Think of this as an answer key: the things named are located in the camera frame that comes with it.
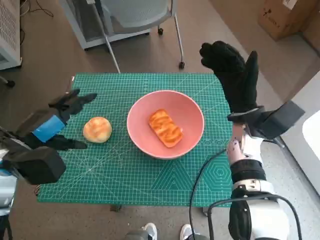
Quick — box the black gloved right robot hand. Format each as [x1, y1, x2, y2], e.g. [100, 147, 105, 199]
[199, 41, 260, 117]

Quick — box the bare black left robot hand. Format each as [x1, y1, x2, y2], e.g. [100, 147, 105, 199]
[15, 88, 98, 152]

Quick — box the round toy bread bun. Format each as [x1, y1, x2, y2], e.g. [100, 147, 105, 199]
[82, 116, 113, 144]

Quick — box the long striped toy bread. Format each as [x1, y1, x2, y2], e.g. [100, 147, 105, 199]
[148, 108, 184, 149]

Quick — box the pink bowl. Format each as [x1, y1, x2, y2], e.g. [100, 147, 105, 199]
[126, 90, 205, 161]

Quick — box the black caster wheel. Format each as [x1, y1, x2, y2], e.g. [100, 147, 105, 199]
[0, 76, 16, 88]

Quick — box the labelled brown cardboard box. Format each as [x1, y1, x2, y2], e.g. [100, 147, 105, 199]
[257, 0, 320, 41]

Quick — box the plain brown cardboard box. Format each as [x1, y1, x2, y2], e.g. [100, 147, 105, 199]
[301, 12, 320, 53]

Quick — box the green cutting mat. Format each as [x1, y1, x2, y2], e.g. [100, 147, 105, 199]
[36, 72, 235, 208]

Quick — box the white perforated cabinet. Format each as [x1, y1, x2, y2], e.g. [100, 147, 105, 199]
[0, 0, 23, 72]

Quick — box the grey office chair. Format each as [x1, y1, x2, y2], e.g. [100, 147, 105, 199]
[97, 0, 186, 74]

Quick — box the white shoe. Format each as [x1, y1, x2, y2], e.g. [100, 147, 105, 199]
[180, 224, 195, 240]
[143, 222, 158, 240]

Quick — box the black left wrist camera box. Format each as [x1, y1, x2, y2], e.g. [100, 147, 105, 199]
[2, 146, 67, 186]

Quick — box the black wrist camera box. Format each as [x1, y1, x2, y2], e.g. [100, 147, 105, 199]
[249, 100, 306, 141]
[2, 146, 67, 186]

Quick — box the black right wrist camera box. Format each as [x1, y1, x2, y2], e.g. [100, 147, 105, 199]
[249, 100, 306, 141]

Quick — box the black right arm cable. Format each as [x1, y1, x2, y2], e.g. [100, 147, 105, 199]
[188, 148, 228, 240]

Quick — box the black floor cable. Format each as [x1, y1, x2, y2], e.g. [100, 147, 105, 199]
[19, 0, 55, 18]

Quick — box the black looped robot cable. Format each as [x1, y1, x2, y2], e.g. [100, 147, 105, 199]
[207, 194, 301, 240]

